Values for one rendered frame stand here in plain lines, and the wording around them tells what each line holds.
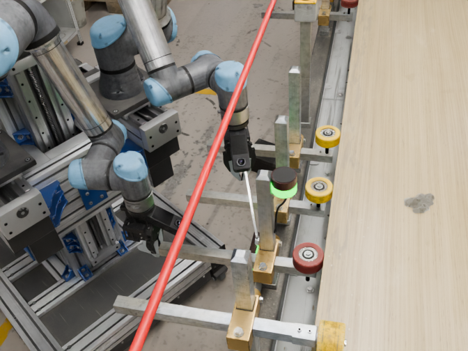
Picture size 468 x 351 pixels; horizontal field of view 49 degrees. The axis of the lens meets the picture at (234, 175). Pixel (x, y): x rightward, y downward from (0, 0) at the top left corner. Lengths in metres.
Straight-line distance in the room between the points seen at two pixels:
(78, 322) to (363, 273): 1.25
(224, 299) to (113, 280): 0.50
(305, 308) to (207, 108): 2.07
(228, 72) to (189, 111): 2.17
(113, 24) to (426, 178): 1.03
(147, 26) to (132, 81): 0.43
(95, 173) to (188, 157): 1.80
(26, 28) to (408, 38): 1.53
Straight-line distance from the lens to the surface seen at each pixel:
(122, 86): 1.70
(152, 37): 1.31
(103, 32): 1.64
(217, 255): 1.42
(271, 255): 1.39
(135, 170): 1.24
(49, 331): 2.20
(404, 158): 1.64
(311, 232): 1.77
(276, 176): 1.21
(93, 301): 2.24
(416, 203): 1.50
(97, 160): 1.31
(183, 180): 2.92
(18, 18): 1.16
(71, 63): 1.29
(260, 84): 3.60
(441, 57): 2.15
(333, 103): 2.33
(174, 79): 1.31
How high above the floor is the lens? 1.96
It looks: 43 degrees down
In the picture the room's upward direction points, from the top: 6 degrees counter-clockwise
